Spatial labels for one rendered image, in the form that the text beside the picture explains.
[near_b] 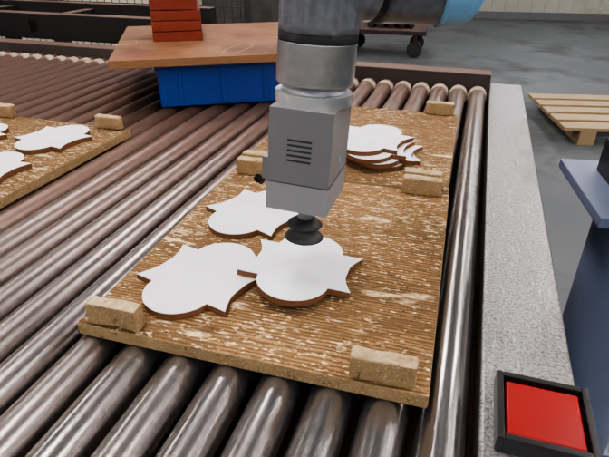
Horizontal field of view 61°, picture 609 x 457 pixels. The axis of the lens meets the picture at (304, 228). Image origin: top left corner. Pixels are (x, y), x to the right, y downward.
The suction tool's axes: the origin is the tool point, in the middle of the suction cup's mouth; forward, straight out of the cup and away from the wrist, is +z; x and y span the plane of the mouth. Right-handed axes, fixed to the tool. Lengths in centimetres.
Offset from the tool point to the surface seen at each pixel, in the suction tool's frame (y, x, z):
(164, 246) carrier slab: -1.0, -18.2, 5.7
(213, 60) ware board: -61, -39, -6
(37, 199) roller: -10.9, -46.0, 8.4
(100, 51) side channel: -106, -101, 3
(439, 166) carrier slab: -37.0, 13.3, 2.1
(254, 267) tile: 2.7, -4.8, 3.5
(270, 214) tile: -11.2, -7.8, 3.8
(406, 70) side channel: -103, 0, -2
